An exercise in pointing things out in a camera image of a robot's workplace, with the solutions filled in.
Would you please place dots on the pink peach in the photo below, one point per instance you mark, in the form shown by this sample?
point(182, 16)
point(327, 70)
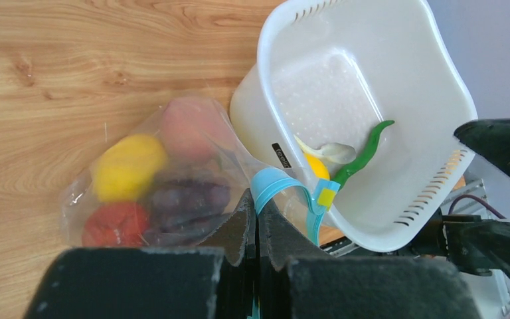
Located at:
point(192, 128)

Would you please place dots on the green onion stalk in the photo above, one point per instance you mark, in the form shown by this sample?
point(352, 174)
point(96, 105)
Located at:
point(364, 157)

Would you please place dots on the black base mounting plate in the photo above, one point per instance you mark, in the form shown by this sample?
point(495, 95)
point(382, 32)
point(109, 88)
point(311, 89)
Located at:
point(340, 247)

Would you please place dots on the yellow lemon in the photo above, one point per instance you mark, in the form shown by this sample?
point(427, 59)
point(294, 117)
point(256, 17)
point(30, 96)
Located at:
point(126, 170)
point(319, 169)

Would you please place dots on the red orange wax apple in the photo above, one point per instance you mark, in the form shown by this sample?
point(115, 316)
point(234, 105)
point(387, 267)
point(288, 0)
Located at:
point(120, 224)

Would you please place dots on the white plastic basket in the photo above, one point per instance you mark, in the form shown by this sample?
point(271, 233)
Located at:
point(330, 71)

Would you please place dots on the white garlic bulb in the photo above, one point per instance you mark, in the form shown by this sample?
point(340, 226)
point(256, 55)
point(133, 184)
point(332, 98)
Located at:
point(330, 152)

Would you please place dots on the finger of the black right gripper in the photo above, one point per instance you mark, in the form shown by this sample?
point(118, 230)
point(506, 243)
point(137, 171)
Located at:
point(489, 139)

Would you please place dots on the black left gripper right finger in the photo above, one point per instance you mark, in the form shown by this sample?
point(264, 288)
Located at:
point(299, 280)

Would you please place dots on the clear zip top bag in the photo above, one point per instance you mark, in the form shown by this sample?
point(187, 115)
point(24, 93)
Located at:
point(302, 198)

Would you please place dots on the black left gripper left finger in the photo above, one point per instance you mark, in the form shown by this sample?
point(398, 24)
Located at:
point(211, 280)

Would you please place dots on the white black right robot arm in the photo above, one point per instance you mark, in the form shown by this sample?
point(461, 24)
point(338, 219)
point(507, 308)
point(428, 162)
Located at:
point(475, 245)

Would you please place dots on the purple grape bunch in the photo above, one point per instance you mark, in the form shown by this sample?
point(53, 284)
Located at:
point(185, 211)

